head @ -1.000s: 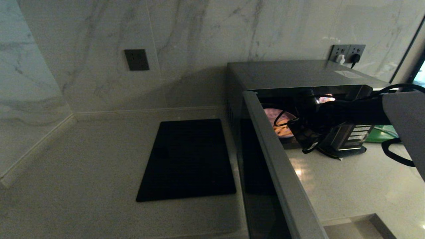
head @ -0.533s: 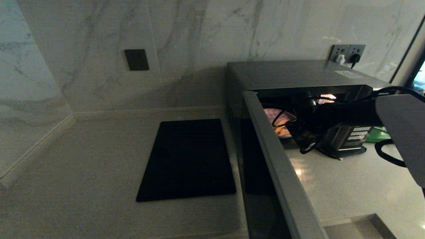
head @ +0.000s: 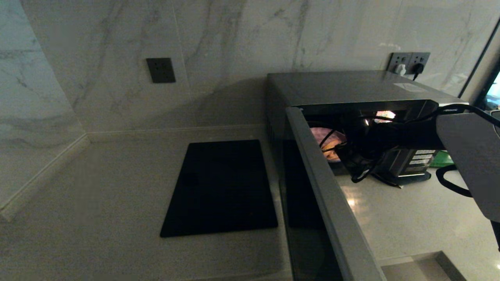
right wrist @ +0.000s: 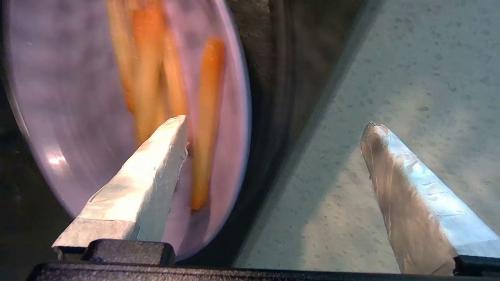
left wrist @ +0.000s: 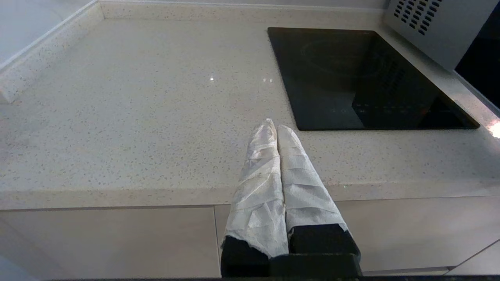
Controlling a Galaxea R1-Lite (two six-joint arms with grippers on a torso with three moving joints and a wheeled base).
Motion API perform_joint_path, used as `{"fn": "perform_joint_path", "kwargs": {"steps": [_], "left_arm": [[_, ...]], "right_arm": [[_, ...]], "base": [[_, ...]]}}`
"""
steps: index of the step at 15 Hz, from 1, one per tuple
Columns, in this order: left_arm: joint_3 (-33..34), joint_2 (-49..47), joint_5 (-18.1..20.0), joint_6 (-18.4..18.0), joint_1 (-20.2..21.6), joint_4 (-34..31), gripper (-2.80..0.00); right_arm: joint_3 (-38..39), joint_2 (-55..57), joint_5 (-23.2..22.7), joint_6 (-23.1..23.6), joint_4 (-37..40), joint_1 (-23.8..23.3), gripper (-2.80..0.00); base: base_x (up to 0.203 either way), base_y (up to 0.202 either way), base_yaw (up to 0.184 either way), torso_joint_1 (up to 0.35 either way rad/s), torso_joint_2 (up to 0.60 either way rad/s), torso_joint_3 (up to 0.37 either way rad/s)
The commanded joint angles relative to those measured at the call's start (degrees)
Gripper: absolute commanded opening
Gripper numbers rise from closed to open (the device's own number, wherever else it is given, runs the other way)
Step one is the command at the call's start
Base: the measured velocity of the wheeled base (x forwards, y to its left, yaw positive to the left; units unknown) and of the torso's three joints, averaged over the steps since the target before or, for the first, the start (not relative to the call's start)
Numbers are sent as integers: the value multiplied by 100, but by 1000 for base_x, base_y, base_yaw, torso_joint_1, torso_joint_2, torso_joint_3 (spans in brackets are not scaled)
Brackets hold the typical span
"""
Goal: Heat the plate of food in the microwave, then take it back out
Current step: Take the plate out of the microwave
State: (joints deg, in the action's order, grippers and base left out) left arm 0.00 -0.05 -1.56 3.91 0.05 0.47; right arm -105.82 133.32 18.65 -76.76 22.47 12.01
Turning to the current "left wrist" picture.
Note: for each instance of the left gripper wrapped right finger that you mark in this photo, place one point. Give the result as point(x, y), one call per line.
point(304, 187)

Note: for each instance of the left gripper wrapped left finger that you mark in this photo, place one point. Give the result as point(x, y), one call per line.
point(259, 195)

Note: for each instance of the black glass microwave door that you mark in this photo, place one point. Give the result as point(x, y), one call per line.
point(484, 66)

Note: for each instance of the silver black microwave oven body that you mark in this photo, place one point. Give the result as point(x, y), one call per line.
point(441, 29)

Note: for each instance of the white cabinet front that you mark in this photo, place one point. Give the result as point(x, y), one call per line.
point(109, 242)
point(410, 230)

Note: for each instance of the black induction cooktop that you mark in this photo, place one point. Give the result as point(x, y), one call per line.
point(351, 78)

